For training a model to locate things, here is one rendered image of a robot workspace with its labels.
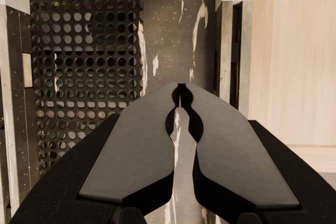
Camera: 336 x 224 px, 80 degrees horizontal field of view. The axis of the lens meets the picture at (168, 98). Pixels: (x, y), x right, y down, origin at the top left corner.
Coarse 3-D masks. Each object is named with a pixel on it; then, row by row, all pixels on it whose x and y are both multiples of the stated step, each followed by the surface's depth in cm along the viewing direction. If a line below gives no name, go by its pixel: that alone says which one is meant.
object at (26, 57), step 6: (24, 54) 47; (24, 60) 47; (30, 60) 49; (24, 66) 47; (30, 66) 49; (24, 72) 47; (30, 72) 49; (24, 78) 47; (30, 78) 49; (24, 84) 47; (30, 84) 49
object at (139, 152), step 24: (144, 96) 10; (168, 96) 10; (120, 120) 9; (144, 120) 9; (168, 120) 9; (120, 144) 7; (144, 144) 7; (168, 144) 7; (96, 168) 6; (120, 168) 6; (144, 168) 6; (168, 168) 7; (96, 192) 6; (120, 192) 6; (144, 192) 6; (168, 192) 7
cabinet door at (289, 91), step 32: (256, 0) 43; (288, 0) 43; (320, 0) 43; (256, 32) 44; (288, 32) 44; (320, 32) 43; (256, 64) 44; (288, 64) 44; (320, 64) 44; (256, 96) 45; (288, 96) 45; (320, 96) 44; (288, 128) 46; (320, 128) 45; (320, 160) 46
